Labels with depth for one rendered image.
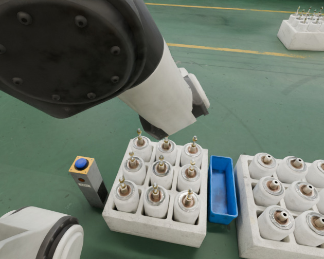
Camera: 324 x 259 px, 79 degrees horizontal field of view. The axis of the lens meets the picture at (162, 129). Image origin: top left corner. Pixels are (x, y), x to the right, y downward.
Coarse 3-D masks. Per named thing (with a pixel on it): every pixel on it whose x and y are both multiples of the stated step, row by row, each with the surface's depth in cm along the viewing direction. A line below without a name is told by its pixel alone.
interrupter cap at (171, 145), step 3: (162, 141) 90; (171, 141) 89; (159, 144) 88; (162, 144) 88; (171, 144) 88; (159, 147) 87; (162, 147) 87; (168, 147) 87; (171, 147) 87; (159, 150) 86; (162, 150) 86; (165, 150) 86; (168, 150) 86; (171, 150) 86
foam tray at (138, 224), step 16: (176, 160) 91; (176, 176) 85; (176, 192) 80; (112, 208) 77; (112, 224) 80; (128, 224) 76; (144, 224) 73; (160, 224) 72; (176, 224) 72; (176, 240) 80; (192, 240) 76
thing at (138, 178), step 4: (136, 156) 84; (124, 160) 83; (144, 164) 82; (124, 168) 80; (144, 168) 81; (124, 172) 79; (128, 172) 79; (132, 172) 79; (136, 172) 79; (140, 172) 79; (144, 172) 82; (124, 176) 83; (128, 176) 80; (132, 176) 79; (136, 176) 80; (140, 176) 81; (144, 176) 84; (132, 180) 82; (136, 180) 82; (140, 180) 83; (144, 180) 86; (136, 184) 84; (140, 184) 85
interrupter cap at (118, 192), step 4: (120, 184) 75; (128, 184) 75; (132, 184) 74; (116, 188) 74; (120, 188) 74; (128, 188) 74; (132, 188) 74; (116, 192) 72; (120, 192) 73; (128, 192) 73; (132, 192) 72; (116, 196) 71; (120, 196) 71; (124, 196) 71; (128, 196) 71
